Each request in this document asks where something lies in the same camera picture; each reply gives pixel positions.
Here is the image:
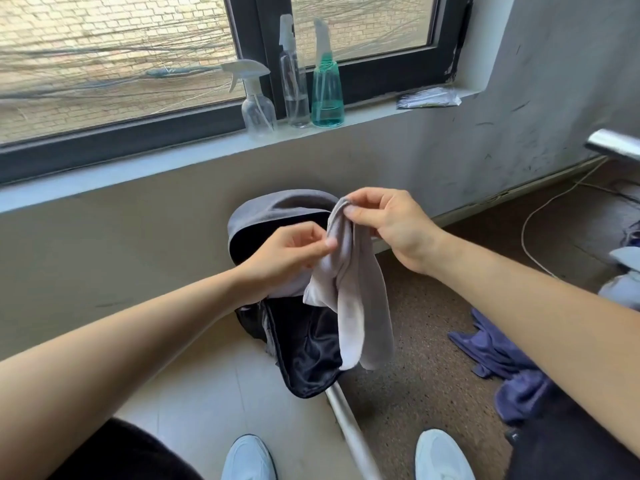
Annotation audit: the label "silver metal bar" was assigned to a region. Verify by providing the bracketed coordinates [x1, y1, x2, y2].
[584, 128, 640, 163]

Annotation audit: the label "pale blue garment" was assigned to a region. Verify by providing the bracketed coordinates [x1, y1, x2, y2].
[597, 246, 640, 311]

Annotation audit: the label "person's right forearm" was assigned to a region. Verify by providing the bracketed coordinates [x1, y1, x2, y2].
[424, 230, 640, 460]

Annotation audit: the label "black window frame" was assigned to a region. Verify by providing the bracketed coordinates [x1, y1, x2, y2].
[0, 0, 476, 186]

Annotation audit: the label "purple blue garment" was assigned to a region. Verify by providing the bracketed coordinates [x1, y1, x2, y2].
[447, 308, 553, 426]

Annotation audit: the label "light grey sock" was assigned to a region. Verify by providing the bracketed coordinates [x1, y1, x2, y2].
[302, 197, 362, 373]
[345, 222, 396, 372]

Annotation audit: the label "white left shoe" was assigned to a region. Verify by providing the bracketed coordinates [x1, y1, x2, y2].
[221, 434, 279, 480]

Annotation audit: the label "teal spray bottle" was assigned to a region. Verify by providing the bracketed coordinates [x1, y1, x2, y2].
[310, 18, 346, 129]

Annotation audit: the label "clear trigger spray bottle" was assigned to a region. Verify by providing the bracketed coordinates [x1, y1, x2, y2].
[221, 60, 279, 140]

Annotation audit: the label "person's left forearm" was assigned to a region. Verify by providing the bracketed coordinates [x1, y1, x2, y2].
[0, 267, 253, 480]

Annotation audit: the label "black cable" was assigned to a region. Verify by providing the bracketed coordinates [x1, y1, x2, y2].
[574, 179, 640, 206]

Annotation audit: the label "tall clear spray bottle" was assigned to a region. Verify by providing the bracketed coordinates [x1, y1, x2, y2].
[278, 14, 312, 129]

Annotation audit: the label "white shoe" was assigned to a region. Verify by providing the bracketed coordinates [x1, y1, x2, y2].
[414, 428, 477, 480]
[221, 434, 279, 480]

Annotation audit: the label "clear plastic bag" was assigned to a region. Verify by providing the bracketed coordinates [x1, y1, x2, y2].
[396, 86, 462, 111]

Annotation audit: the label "grey and black backpack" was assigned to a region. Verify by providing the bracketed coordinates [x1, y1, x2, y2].
[227, 189, 352, 399]

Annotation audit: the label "black trousers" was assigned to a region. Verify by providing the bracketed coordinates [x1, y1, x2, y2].
[47, 384, 640, 480]

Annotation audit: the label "white right shoe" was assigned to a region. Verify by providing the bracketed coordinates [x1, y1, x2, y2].
[414, 428, 477, 480]

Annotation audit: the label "person's right hand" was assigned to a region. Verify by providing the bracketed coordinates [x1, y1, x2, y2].
[342, 187, 447, 276]

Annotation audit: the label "white cable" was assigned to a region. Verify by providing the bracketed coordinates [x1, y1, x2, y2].
[520, 156, 610, 281]

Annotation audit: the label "person's left hand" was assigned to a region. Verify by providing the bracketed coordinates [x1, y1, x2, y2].
[239, 222, 339, 306]

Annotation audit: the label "white metal pole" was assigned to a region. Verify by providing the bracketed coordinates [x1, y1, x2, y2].
[325, 382, 384, 480]

